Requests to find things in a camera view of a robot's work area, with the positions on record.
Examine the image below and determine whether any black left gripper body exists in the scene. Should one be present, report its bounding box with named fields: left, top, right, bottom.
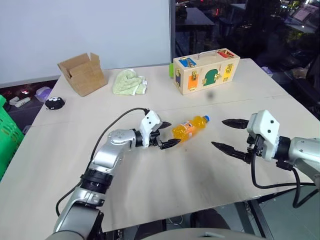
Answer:
left=149, top=124, right=164, bottom=150

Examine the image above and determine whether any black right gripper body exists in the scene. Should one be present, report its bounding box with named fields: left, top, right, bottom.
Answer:
left=246, top=133, right=266, bottom=159

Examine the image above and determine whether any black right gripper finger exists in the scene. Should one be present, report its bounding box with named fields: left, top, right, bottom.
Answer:
left=221, top=118, right=250, bottom=130
left=211, top=141, right=253, bottom=165

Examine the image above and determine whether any green plastic basket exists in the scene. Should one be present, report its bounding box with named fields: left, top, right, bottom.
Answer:
left=0, top=94, right=26, bottom=183

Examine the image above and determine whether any orange drink bottle blue cap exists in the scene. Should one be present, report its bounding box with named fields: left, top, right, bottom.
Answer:
left=171, top=114, right=212, bottom=144

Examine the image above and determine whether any light green folded towel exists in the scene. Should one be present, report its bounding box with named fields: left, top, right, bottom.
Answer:
left=111, top=68, right=149, bottom=97

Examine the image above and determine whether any small purple box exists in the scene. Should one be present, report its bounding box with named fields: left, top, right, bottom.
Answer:
left=260, top=65, right=274, bottom=79

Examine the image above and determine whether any open brown cardboard box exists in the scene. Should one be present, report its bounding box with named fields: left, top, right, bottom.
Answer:
left=57, top=52, right=109, bottom=98

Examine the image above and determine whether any black round white-dotted object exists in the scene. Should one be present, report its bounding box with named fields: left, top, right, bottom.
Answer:
left=44, top=96, right=67, bottom=111

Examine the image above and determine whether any purple translucent container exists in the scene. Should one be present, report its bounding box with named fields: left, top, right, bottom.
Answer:
left=34, top=86, right=52, bottom=101

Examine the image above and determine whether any white power strip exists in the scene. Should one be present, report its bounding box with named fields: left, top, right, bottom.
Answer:
left=9, top=96, right=32, bottom=109

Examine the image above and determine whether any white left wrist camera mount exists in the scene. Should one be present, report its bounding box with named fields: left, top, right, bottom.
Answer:
left=139, top=109, right=163, bottom=149

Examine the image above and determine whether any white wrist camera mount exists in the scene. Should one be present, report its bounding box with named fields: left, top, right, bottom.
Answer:
left=245, top=109, right=281, bottom=161
left=139, top=109, right=163, bottom=149

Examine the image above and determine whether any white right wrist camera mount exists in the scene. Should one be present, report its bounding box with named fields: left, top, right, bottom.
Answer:
left=245, top=109, right=281, bottom=161

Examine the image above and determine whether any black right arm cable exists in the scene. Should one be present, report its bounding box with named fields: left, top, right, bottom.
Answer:
left=250, top=149, right=320, bottom=210

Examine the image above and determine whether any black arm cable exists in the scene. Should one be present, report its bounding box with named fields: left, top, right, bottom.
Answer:
left=250, top=149, right=320, bottom=210
left=55, top=107, right=151, bottom=217

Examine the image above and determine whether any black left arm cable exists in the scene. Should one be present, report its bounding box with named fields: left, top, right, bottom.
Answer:
left=55, top=107, right=151, bottom=217

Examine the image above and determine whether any wooden lock box with handle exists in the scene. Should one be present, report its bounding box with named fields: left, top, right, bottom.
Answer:
left=172, top=48, right=242, bottom=96

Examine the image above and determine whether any dark metal table frame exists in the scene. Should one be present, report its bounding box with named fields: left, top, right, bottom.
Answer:
left=234, top=196, right=275, bottom=240

